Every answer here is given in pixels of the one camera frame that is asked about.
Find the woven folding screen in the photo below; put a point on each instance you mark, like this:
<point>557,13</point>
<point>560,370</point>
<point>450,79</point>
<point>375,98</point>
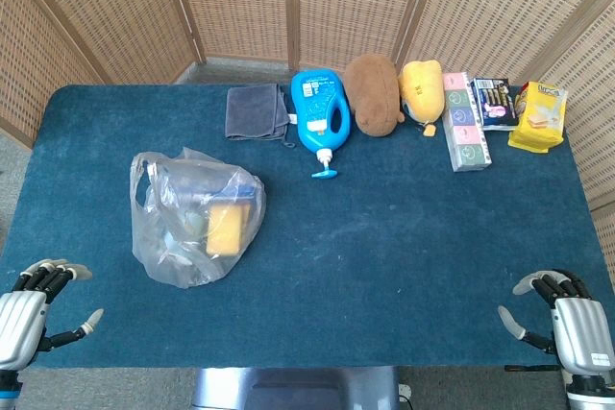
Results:
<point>355,7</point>

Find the blue table mat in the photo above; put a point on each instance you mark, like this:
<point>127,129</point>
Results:
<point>365,247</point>

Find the clear plastic bag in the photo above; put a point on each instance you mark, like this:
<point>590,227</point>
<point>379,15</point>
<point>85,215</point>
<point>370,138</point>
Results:
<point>192,223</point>

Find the yellow snack packet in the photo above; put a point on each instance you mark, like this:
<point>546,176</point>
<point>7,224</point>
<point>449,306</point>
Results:
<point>538,117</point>

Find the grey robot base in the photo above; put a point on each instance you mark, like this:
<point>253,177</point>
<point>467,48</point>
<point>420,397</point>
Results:
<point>298,388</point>

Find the grey folded towel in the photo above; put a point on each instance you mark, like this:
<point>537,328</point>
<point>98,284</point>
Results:
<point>257,110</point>

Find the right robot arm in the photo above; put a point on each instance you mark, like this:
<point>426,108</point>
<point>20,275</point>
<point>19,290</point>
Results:
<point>590,391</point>

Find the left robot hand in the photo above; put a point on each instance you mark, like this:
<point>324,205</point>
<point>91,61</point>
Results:
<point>19,319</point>

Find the dark blue snack box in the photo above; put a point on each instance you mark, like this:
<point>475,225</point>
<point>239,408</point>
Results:
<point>495,103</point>

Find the yellow plush toy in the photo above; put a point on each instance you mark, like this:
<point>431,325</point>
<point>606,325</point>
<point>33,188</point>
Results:
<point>423,90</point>

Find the yellow sponge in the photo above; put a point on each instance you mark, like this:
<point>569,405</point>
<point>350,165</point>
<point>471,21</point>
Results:
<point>226,230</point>

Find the pastel tissue pack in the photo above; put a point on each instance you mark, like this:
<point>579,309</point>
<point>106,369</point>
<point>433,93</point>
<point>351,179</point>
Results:
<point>465,127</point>

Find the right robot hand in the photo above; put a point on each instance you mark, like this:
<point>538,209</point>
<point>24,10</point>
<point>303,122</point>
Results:
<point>576,328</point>

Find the blue pump bottle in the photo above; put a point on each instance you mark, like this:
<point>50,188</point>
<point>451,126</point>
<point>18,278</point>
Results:
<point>322,114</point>

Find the brown plush toy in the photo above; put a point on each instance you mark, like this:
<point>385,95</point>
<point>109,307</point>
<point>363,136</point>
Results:
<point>375,93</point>

